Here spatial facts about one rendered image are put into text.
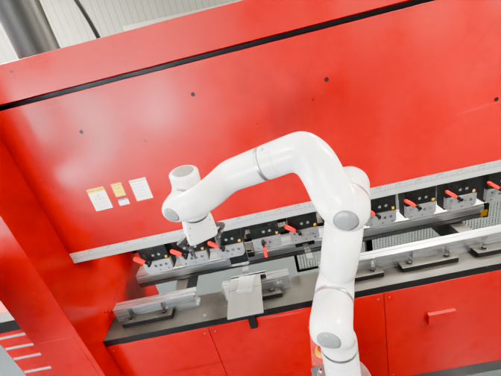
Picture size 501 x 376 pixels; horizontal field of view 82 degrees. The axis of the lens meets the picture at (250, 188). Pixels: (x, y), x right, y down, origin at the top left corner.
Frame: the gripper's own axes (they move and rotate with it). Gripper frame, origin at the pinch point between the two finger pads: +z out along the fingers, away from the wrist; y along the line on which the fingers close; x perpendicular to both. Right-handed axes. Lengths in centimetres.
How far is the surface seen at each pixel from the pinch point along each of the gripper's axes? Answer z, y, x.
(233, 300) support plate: 60, -9, -19
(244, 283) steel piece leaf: 61, -19, -25
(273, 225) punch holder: 29, -41, -24
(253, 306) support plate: 58, -16, -8
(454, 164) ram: 9, -122, 11
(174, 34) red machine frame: -61, -21, -50
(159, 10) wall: -66, -78, -294
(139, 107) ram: -37, 0, -58
